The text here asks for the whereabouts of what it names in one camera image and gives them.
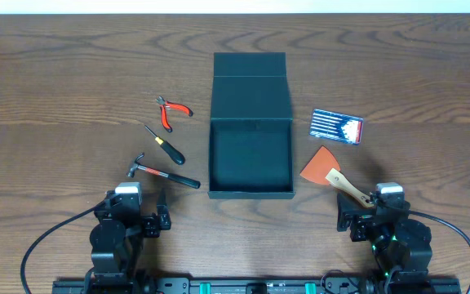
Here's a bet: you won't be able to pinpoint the small claw hammer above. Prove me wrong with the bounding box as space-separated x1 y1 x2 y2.
126 153 201 189

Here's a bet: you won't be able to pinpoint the orange scraper wooden handle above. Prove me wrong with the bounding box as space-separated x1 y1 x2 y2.
300 146 374 208

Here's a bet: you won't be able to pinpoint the black handled screwdriver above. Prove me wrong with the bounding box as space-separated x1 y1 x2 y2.
144 125 185 165

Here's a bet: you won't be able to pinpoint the blue screwdriver set card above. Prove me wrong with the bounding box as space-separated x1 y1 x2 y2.
309 109 363 145

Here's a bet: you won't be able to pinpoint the red handled pliers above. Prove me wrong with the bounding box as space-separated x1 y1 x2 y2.
156 96 193 133

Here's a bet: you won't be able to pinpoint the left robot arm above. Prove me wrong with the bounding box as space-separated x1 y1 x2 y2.
81 190 171 294

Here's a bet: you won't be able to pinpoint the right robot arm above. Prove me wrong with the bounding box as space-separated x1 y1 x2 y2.
337 192 432 288

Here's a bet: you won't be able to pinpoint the dark green open box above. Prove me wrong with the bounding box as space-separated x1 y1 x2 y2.
208 52 295 200

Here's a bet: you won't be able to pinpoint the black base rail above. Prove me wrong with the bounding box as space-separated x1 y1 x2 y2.
51 276 463 294

